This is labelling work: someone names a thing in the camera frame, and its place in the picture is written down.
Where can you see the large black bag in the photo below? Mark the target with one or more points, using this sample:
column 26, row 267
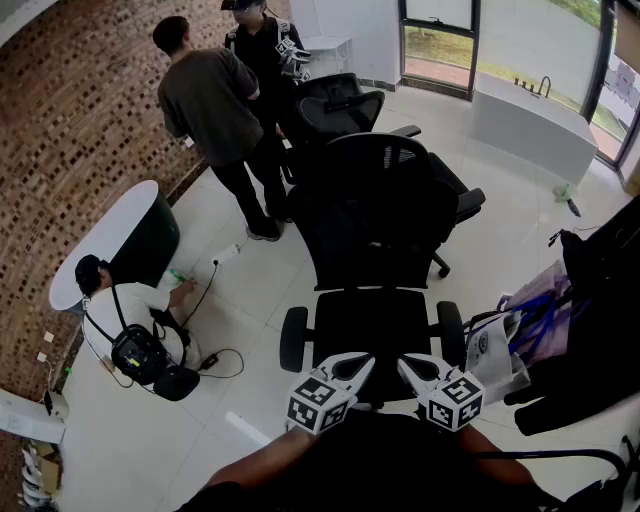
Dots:
column 600, row 310

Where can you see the black framed window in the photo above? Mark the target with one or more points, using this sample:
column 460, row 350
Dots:
column 597, row 60
column 474, row 50

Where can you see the black power adapter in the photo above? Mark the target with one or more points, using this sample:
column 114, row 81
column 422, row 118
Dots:
column 209, row 361

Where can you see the white printed bag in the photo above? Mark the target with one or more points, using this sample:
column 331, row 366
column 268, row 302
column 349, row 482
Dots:
column 492, row 350

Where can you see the small white bin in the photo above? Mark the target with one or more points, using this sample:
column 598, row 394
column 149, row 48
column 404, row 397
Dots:
column 56, row 405

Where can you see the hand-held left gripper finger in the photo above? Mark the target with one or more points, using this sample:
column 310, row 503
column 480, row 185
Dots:
column 334, row 362
column 365, row 382

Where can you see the white side table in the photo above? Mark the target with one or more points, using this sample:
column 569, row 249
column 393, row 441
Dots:
column 325, row 44

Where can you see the row of white round devices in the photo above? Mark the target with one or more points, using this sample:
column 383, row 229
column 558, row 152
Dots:
column 32, row 482

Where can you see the black round bag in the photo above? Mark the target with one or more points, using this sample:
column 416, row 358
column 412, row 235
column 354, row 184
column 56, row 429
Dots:
column 176, row 384

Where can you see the white wall socket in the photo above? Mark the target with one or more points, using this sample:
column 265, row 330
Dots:
column 42, row 357
column 48, row 336

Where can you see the small black item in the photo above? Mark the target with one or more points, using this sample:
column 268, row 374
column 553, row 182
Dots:
column 574, row 208

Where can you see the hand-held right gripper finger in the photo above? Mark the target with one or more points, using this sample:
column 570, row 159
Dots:
column 412, row 382
column 432, row 361

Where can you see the purple bag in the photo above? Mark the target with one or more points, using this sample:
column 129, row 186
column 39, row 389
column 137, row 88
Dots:
column 545, row 300

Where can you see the small white extension socket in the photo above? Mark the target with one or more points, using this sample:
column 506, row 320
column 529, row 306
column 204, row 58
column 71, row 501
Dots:
column 226, row 254

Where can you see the round white table green base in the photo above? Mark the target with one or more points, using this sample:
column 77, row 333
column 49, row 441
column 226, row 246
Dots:
column 105, row 235

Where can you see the small green item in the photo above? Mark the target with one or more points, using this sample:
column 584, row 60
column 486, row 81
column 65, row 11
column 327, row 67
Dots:
column 562, row 193

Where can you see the white bathtub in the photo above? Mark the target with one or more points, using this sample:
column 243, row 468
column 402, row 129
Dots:
column 525, row 130

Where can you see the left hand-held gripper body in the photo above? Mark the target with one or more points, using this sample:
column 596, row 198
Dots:
column 315, row 400

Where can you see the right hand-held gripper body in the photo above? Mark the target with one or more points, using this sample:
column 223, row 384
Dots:
column 457, row 400

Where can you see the cardboard box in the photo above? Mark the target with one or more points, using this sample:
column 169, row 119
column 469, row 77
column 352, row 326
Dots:
column 50, row 467

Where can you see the person's black shirt torso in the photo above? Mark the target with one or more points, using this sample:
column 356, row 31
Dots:
column 380, row 465

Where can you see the person's right forearm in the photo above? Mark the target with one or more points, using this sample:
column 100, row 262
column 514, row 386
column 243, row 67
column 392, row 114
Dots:
column 492, row 460

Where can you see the black mesh office chair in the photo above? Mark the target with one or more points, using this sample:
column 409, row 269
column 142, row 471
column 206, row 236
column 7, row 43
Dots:
column 375, row 210
column 330, row 112

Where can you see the green bottle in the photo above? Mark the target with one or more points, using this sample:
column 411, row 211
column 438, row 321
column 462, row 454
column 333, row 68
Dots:
column 176, row 275

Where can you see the person's left forearm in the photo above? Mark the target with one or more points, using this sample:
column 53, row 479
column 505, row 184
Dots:
column 260, row 457

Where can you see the black faucet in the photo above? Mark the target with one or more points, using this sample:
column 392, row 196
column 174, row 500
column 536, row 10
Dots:
column 539, row 90

